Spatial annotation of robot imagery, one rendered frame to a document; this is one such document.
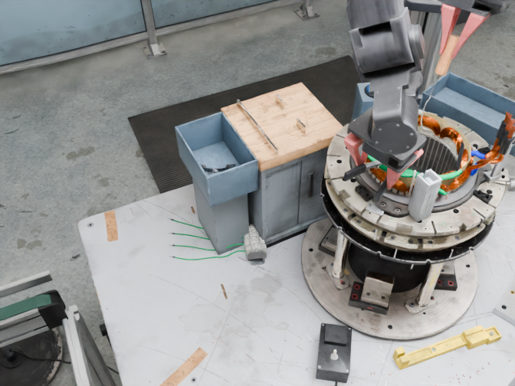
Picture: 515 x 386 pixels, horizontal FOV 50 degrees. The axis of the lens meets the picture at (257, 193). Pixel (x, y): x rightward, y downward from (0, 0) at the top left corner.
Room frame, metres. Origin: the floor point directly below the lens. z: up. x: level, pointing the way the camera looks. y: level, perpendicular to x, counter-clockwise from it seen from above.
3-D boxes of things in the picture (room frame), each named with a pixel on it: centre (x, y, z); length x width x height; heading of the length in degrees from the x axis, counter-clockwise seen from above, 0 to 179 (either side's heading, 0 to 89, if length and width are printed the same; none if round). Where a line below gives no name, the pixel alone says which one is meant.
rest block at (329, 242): (0.75, -0.17, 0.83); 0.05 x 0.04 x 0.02; 147
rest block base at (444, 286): (0.67, -0.40, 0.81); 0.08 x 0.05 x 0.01; 173
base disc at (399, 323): (0.71, -0.29, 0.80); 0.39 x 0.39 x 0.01
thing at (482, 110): (0.92, -0.49, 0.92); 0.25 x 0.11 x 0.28; 45
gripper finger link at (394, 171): (0.61, -0.21, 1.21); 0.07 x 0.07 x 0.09; 45
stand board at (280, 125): (0.88, -0.06, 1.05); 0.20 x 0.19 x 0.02; 116
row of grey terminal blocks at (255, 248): (0.77, 0.01, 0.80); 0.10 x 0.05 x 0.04; 7
